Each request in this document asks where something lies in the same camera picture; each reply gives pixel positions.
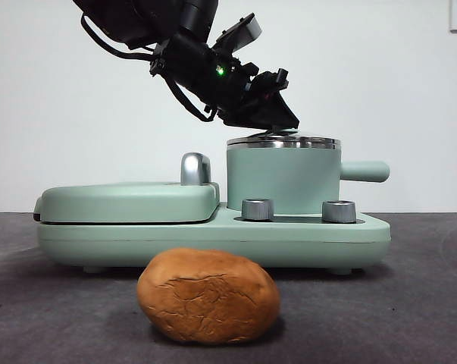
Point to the glass lid with green knob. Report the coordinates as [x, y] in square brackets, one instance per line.
[288, 134]

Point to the silver control knob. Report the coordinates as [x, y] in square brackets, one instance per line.
[338, 211]
[257, 209]

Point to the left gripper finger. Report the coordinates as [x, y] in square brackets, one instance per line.
[273, 115]

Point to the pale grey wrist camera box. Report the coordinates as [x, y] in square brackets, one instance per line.
[247, 28]

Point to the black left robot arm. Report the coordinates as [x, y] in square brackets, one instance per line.
[190, 60]

